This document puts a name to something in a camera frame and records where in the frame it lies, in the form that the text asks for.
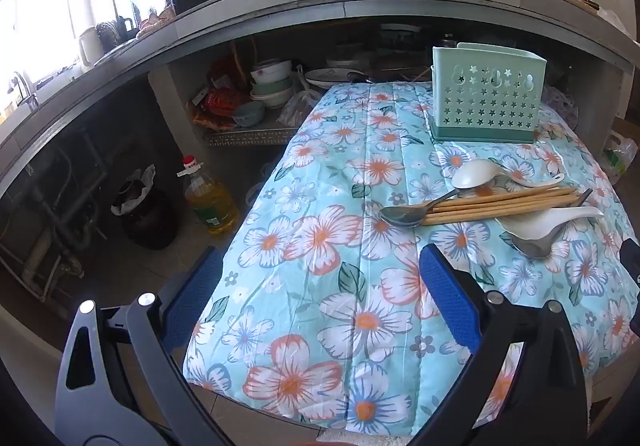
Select metal faucet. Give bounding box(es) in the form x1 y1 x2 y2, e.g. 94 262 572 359
7 70 38 111

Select white plate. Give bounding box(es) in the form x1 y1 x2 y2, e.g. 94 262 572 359
305 68 368 89

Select green perforated utensil holder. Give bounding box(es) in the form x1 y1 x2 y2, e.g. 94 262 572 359
427 43 547 144

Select light green bowl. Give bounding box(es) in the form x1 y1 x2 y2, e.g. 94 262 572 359
250 76 293 99

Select yellow cooking oil bottle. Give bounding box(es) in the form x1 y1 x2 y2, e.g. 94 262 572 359
176 156 241 235

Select white mug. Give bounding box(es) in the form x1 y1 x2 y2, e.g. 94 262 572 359
78 27 105 68

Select black trash bin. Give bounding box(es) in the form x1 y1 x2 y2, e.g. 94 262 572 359
110 165 181 251

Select grey drain pipes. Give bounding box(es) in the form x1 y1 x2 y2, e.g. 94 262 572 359
0 126 108 297

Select bundle of wooden chopsticks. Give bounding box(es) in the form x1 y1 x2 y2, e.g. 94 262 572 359
420 186 593 227

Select red snack packets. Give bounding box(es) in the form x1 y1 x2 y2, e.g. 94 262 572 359
190 58 251 131

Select white ceramic spoon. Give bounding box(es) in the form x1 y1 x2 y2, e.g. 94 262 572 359
451 158 502 190
500 206 606 241
492 172 566 189

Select white and green plastic bag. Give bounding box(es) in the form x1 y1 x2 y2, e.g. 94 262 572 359
600 131 638 187

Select floral light blue blanket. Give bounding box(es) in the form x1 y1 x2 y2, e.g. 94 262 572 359
182 80 640 437

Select clear plastic bag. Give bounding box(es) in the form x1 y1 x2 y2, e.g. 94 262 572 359
277 88 321 127

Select metal shelf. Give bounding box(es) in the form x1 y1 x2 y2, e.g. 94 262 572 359
202 118 301 147

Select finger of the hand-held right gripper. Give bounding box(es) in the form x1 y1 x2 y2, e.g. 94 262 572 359
619 241 640 293

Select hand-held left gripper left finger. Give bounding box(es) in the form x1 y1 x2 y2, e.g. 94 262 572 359
55 246 236 446

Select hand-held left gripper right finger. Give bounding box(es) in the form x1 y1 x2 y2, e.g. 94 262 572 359
419 243 588 446

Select white bowl with pink pattern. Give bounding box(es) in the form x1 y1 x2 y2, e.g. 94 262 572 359
250 60 292 85

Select pink snack packet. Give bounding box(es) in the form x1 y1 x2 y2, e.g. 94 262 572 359
137 8 176 36

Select small blue-green bowl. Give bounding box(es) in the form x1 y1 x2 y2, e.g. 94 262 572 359
232 100 266 125

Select metal spoon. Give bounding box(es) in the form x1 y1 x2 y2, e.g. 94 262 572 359
379 190 460 228
509 188 594 260

